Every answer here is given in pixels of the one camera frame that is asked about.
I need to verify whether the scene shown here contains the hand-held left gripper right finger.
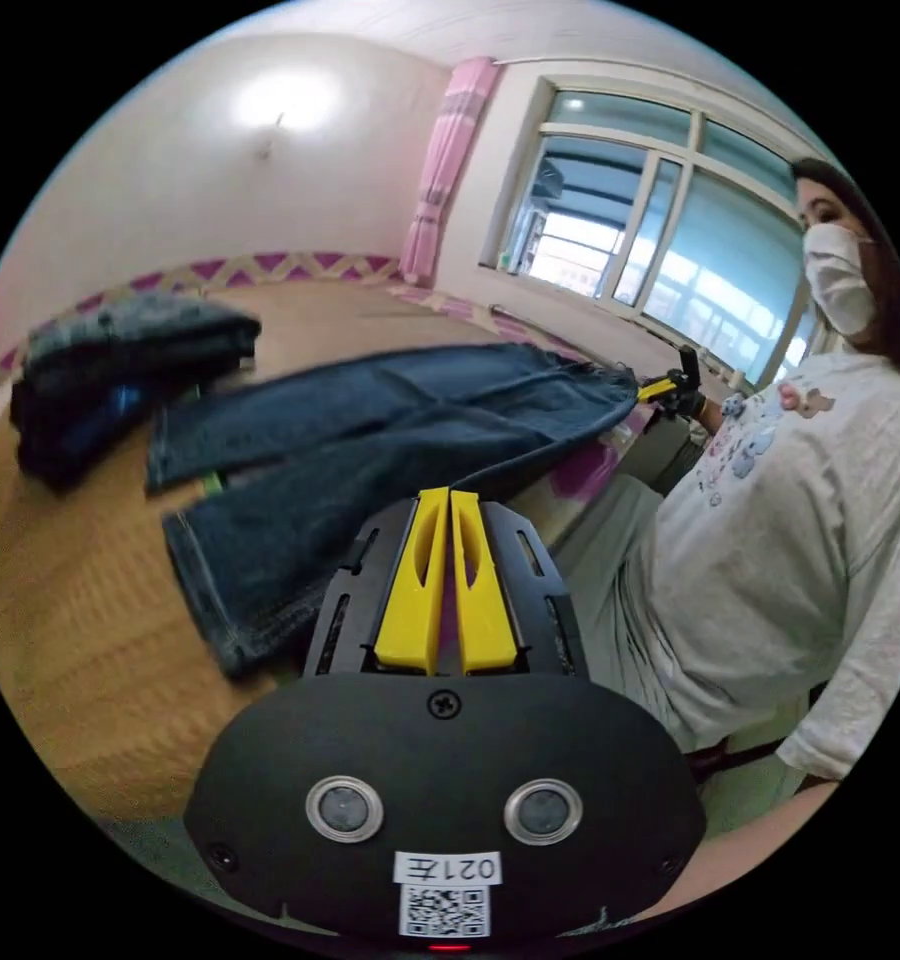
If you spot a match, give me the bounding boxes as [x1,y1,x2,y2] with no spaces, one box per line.
[450,490,517,675]

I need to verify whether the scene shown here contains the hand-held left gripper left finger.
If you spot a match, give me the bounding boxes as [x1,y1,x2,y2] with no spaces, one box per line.
[374,486,451,672]

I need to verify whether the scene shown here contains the dark blue jeans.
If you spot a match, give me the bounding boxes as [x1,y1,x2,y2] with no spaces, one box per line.
[144,341,644,681]

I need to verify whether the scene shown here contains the person's left forearm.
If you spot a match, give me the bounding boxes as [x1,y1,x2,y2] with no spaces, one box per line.
[691,778,855,915]

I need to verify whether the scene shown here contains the window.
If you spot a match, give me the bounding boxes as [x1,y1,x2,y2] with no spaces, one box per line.
[478,73,828,393]

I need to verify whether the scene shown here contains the person's body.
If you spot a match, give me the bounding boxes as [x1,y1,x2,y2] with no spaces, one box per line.
[551,155,900,845]

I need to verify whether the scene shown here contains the pink curtain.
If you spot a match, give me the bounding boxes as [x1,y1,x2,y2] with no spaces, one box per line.
[400,56,505,291]

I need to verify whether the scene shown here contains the pile of clothes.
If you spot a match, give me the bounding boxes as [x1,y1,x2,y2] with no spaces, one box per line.
[9,290,264,490]

